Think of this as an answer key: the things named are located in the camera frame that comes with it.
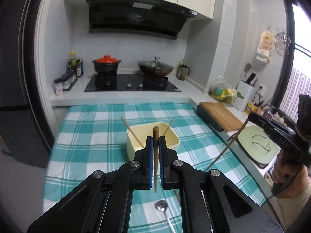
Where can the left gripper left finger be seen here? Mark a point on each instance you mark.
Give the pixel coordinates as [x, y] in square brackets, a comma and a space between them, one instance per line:
[144, 176]

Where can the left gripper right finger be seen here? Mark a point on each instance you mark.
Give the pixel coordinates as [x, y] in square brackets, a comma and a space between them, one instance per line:
[169, 174]

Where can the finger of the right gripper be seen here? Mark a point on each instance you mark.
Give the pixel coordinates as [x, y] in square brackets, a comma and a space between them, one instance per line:
[261, 123]

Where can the small steel spoon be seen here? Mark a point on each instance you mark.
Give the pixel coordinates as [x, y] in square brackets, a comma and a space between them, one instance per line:
[162, 206]

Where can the dark wooden chopstick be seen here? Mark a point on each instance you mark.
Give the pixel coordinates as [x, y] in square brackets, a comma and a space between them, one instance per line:
[155, 155]

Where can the person right hand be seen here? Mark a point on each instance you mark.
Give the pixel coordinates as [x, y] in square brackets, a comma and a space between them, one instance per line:
[283, 169]

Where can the yellow seasoning packet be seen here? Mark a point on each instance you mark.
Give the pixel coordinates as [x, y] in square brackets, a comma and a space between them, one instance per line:
[250, 107]

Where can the chopstick in holder left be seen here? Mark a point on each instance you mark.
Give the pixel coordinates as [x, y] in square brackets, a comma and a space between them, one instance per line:
[132, 132]

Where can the chopstick in holder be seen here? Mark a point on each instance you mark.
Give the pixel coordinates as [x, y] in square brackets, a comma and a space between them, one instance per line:
[132, 132]
[168, 127]

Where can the wooden cutting board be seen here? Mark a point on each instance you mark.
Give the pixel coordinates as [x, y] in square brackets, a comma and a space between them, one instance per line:
[221, 117]

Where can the white knife holder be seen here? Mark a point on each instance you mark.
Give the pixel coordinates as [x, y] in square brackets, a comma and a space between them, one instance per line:
[245, 89]

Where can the chopstick in holder right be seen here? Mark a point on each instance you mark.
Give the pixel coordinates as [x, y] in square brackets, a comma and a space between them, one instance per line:
[168, 127]

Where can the bag of colourful sponges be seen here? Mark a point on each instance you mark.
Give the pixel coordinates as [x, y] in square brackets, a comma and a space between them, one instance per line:
[221, 91]

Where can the teal plaid tablecloth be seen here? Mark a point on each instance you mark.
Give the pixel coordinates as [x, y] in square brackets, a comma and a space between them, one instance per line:
[94, 137]

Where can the hanging plastic bag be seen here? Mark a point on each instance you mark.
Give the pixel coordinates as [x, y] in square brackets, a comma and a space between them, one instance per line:
[265, 46]

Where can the black gas stove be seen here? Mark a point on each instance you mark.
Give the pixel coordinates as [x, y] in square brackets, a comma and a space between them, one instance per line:
[129, 82]

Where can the glass water jug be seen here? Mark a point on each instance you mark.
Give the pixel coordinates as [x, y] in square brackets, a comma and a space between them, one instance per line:
[182, 71]

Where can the wok with glass lid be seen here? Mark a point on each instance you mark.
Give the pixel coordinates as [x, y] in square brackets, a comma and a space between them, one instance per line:
[155, 67]

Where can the clay pot orange lid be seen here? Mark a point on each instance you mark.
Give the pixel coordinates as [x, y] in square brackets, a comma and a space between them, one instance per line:
[106, 64]

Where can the black refrigerator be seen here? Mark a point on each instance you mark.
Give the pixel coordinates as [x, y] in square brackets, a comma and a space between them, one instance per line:
[24, 128]

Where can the sauce bottles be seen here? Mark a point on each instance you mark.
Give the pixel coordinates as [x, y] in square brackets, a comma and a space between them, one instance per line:
[75, 64]

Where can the black range hood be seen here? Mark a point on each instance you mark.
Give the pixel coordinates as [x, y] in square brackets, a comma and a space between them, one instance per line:
[146, 17]

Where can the hanging wire strainer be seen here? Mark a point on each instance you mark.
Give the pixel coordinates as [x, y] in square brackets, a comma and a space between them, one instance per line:
[282, 41]

